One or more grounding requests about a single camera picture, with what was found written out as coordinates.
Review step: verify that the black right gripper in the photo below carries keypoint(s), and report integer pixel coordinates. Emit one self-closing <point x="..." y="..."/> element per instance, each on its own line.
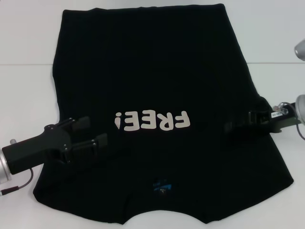
<point x="283" y="119"/>

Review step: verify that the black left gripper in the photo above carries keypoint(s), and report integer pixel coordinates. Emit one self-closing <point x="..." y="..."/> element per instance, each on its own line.
<point x="38" y="150"/>

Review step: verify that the black shirt with FREE print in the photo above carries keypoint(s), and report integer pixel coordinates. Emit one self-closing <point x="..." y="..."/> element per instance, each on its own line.
<point x="152" y="71"/>

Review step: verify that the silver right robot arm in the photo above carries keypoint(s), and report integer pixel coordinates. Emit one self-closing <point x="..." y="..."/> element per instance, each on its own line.
<point x="300" y="107"/>

